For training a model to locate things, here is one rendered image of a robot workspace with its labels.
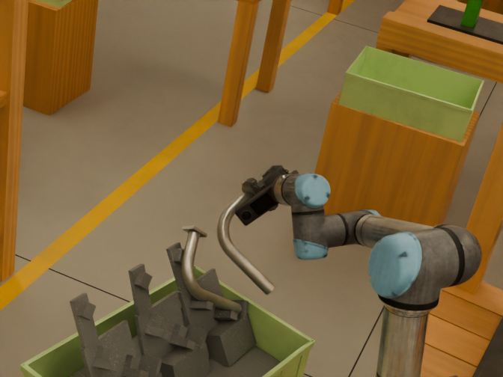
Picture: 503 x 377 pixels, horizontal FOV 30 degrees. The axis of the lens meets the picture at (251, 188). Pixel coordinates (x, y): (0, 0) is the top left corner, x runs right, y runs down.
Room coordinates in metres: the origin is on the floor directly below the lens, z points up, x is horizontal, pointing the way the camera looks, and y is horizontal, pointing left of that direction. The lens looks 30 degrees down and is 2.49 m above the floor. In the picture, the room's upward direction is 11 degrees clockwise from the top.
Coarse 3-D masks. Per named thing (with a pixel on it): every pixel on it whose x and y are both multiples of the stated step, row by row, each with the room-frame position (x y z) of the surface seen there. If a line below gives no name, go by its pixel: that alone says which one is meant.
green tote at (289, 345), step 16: (160, 288) 1.99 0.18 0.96; (176, 288) 2.05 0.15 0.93; (224, 288) 2.05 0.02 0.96; (128, 304) 1.90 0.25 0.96; (256, 304) 2.01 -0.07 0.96; (112, 320) 1.84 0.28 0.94; (128, 320) 1.90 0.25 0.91; (256, 320) 1.99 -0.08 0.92; (272, 320) 1.96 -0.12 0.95; (256, 336) 1.98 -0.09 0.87; (272, 336) 1.96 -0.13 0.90; (288, 336) 1.93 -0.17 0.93; (304, 336) 1.91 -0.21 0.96; (48, 352) 1.66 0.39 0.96; (64, 352) 1.71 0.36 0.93; (80, 352) 1.76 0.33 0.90; (272, 352) 1.95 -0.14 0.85; (288, 352) 1.93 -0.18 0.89; (304, 352) 1.87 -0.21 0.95; (32, 368) 1.63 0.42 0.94; (48, 368) 1.67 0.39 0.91; (64, 368) 1.71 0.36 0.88; (80, 368) 1.76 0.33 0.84; (288, 368) 1.82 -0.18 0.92; (304, 368) 1.89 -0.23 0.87
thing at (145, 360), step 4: (144, 356) 1.73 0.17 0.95; (148, 356) 1.73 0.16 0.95; (140, 360) 1.73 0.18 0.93; (144, 360) 1.73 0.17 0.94; (148, 360) 1.72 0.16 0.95; (152, 360) 1.72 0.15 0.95; (156, 360) 1.71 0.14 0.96; (160, 360) 1.71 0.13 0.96; (140, 364) 1.72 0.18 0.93; (144, 364) 1.72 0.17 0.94; (148, 364) 1.71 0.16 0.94; (152, 364) 1.71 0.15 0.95; (156, 364) 1.70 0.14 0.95; (160, 364) 1.71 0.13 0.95; (140, 368) 1.71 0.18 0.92; (144, 368) 1.71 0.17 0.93; (148, 368) 1.71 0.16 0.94; (152, 368) 1.70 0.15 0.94; (156, 368) 1.70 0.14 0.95; (148, 372) 1.70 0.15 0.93; (152, 372) 1.69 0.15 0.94; (156, 372) 1.69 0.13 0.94; (148, 376) 1.69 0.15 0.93; (152, 376) 1.68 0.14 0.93; (156, 376) 1.69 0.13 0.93
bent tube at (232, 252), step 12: (240, 192) 2.05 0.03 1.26; (228, 204) 2.02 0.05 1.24; (240, 204) 2.02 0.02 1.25; (228, 216) 2.00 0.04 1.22; (228, 228) 1.99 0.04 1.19; (228, 240) 1.97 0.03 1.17; (228, 252) 1.96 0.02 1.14; (240, 252) 1.97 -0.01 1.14; (240, 264) 1.95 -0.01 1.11; (252, 276) 1.95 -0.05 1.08; (264, 288) 1.95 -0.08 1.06
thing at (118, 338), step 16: (80, 304) 1.66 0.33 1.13; (80, 320) 1.64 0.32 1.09; (80, 336) 1.63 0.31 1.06; (96, 336) 1.66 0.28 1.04; (112, 336) 1.70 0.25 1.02; (128, 336) 1.73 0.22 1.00; (96, 352) 1.64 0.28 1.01; (112, 352) 1.68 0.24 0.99; (128, 352) 1.71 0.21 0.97; (96, 368) 1.62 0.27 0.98
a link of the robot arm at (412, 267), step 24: (384, 240) 1.49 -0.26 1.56; (408, 240) 1.48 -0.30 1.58; (432, 240) 1.50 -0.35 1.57; (456, 240) 1.52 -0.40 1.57; (384, 264) 1.47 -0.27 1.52; (408, 264) 1.43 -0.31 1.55; (432, 264) 1.46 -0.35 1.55; (456, 264) 1.48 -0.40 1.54; (384, 288) 1.44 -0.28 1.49; (408, 288) 1.42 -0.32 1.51; (432, 288) 1.45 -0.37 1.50; (384, 312) 1.47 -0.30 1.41; (408, 312) 1.43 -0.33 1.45; (384, 336) 1.45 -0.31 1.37; (408, 336) 1.43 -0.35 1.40; (384, 360) 1.43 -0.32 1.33; (408, 360) 1.42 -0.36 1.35
